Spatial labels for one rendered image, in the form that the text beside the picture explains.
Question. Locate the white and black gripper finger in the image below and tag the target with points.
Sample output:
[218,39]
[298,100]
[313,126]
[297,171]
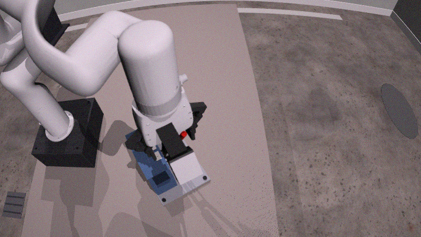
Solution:
[198,109]
[133,143]

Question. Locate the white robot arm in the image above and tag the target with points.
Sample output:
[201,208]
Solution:
[146,50]

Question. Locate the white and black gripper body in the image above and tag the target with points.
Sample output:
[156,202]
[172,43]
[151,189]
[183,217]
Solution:
[181,117]

